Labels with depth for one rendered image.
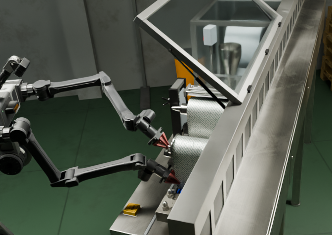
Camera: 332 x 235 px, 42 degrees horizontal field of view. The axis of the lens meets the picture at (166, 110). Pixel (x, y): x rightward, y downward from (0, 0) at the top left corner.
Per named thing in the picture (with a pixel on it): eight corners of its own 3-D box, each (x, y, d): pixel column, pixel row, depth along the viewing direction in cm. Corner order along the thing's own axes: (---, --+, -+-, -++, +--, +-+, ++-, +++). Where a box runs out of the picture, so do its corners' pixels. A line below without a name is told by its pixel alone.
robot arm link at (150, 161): (146, 160, 226) (149, 155, 231) (141, 169, 229) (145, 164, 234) (157, 167, 225) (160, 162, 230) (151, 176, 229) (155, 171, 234)
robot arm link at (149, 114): (126, 130, 228) (124, 117, 223) (136, 117, 236) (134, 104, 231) (146, 135, 224) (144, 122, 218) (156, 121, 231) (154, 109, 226)
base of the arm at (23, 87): (24, 96, 264) (20, 78, 258) (38, 95, 264) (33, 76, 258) (21, 103, 256) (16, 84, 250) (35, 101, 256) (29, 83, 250)
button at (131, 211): (129, 205, 242) (128, 202, 241) (140, 208, 239) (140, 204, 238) (123, 213, 236) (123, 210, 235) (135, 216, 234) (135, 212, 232)
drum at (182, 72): (204, 87, 560) (202, 46, 532) (208, 100, 529) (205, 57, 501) (176, 90, 560) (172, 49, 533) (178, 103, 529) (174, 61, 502)
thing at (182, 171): (177, 190, 232) (174, 162, 223) (219, 197, 223) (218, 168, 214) (176, 190, 231) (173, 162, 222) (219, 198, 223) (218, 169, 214)
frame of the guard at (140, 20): (206, -33, 266) (213, -42, 262) (274, 24, 268) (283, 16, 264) (125, 30, 176) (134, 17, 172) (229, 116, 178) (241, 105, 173)
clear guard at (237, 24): (213, -36, 260) (213, -36, 259) (276, 18, 261) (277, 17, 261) (142, 21, 176) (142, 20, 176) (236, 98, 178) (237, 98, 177)
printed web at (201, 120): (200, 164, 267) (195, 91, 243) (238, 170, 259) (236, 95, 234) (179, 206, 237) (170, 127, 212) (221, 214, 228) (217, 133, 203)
